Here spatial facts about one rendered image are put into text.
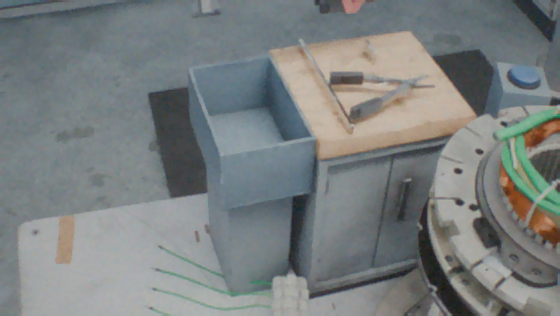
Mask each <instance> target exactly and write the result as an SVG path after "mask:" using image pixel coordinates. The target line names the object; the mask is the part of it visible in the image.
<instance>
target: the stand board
mask: <svg viewBox="0 0 560 316"><path fill-rule="evenodd" d="M365 40H369V42H370V43H371V44H372V46H373V47H374V49H375V50H376V51H377V54H378V56H376V57H377V63H376V65H372V64H371V63H370V61H369V60H368V58H367V57H366V54H365V53H364V45H365ZM306 46H307V48H308V49H309V51H310V53H311V54H312V56H313V58H314V59H315V61H316V63H317V64H318V67H320V69H321V70H322V72H323V74H324V75H325V77H326V79H327V80H328V82H329V73H330V71H363V73H364V74H367V75H375V76H377V77H387V78H398V79H410V78H413V77H417V76H421V75H425V74H427V75H428V77H426V78H424V79H421V80H419V81H417V82H418V85H436V87H435V88H428V89H415V90H414V89H413V90H409V91H407V92H406V93H407V95H408V96H407V102H406V108H403V109H402V107H401V105H400V104H399V102H398V101H397V99H394V100H392V101H391V102H389V103H386V104H385V105H383V106H381V109H380V110H378V112H376V113H373V114H371V115H368V116H366V117H362V118H359V119H356V120H354V121H353V120H352V119H351V120H352V122H353V123H354V133H353V135H349V133H348V132H346V130H345V127H344V126H343V124H342V122H341V120H340V119H339V117H338V115H337V113H336V111H335V109H334V107H333V106H331V104H330V102H329V101H328V98H327V96H326V94H325V93H324V91H323V89H322V88H321V86H320V84H319V82H318V81H317V80H316V78H315V76H314V75H313V73H312V71H311V69H310V68H309V65H308V63H307V62H306V60H305V58H303V56H302V55H301V53H300V51H299V50H298V47H291V48H283V49H277V50H270V51H269V55H271V56H272V58H273V59H275V61H276V63H277V65H278V68H279V70H280V72H281V74H282V75H283V77H284V79H285V81H286V83H287V86H288V88H290V90H291V91H292V93H293V95H294V97H295V99H296V102H297V104H298V106H299V107H300V109H301V111H302V113H304V116H305V118H306V120H307V122H308V124H309V125H310V127H311V130H312V132H313V134H314V136H315V138H316V141H315V155H316V158H318V160H324V159H329V157H335V156H341V155H347V154H352V153H357V152H362V151H369V150H374V149H379V148H385V147H391V146H396V145H401V144H406V143H413V141H418V140H423V139H428V138H434V137H439V136H444V135H449V134H455V133H457V132H458V131H459V130H460V129H461V128H465V126H466V125H467V124H469V123H470V122H472V121H474V120H475V119H476V115H475V114H474V111H473V110H472V109H471V108H470V106H469V105H468V104H467V103H466V101H465V100H464V99H463V98H462V96H461V95H460V94H459V93H458V90H457V89H456V88H455V87H454V86H453V84H452V83H451V82H450V81H449V79H447V78H446V77H445V76H444V74H443V72H442V71H441V70H440V68H439V67H438V66H437V65H436V63H435V62H434V61H433V60H432V58H431V57H430V56H429V55H428V53H427V51H426V50H425V49H424V47H423V46H422V45H421V44H419V42H418V41H417V40H416V39H415V38H414V36H413V35H412V34H411V33H410V32H408V31H403V32H396V33H390V34H382V35H375V36H369V37H362V38H354V39H348V40H341V41H335V40H333V42H331V41H326V42H319V43H312V44H306ZM393 87H394V86H390V85H378V86H376V85H375V84H371V83H363V85H362V86H331V88H332V90H334V91H335V93H336V95H337V96H338V99H339V101H340V102H341V104H342V106H343V107H344V109H345V111H346V112H347V115H349V117H350V108H351V106H354V105H356V104H359V103H361V102H364V101H368V100H370V99H373V98H375V97H379V98H380V97H382V96H384V95H385V94H387V93H390V92H392V90H393Z"/></svg>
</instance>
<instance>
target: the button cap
mask: <svg viewBox="0 0 560 316"><path fill-rule="evenodd" d="M511 77H512V78H513V79H514V81H516V82H518V84H521V85H526V86H532V85H535V84H537V83H538V80H539V74H538V73H537V72H536V71H535V70H534V69H533V68H530V67H528V66H524V65H516V66H514V67H512V69H511Z"/></svg>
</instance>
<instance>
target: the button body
mask: <svg viewBox="0 0 560 316"><path fill-rule="evenodd" d="M516 65H520V64H507V63H496V66H495V70H494V73H493V81H492V84H491V88H490V92H489V95H488V99H487V102H486V106H485V111H484V116H485V115H486V114H488V115H489V116H491V117H492V118H493V119H494V120H495V119H499V117H498V116H497V115H498V112H499V111H500V110H504V109H508V108H513V107H522V108H523V106H548V105H549V103H550V100H551V97H552V96H551V93H550V90H549V87H548V84H547V81H546V78H545V75H544V71H543V68H542V67H532V66H528V67H530V68H533V69H534V70H535V71H536V72H537V73H538V74H539V77H540V79H541V85H540V87H538V88H537V89H534V90H523V89H519V88H517V87H516V86H515V85H514V84H512V83H511V82H510V81H509V80H508V78H507V72H508V70H509V69H510V68H512V67H514V66H516Z"/></svg>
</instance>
